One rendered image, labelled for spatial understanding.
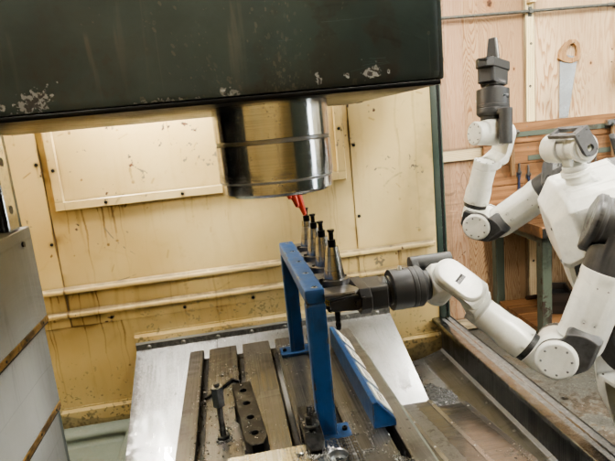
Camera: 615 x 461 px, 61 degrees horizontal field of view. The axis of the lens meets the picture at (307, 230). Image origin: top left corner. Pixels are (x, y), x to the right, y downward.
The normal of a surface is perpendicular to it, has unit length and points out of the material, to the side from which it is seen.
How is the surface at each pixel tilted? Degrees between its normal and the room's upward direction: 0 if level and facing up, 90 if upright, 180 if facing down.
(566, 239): 101
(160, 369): 24
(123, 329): 90
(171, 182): 90
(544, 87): 90
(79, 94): 90
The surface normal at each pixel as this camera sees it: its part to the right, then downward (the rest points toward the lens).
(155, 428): -0.04, -0.83
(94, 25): 0.16, 0.18
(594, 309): -0.44, 0.14
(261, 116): -0.11, 0.21
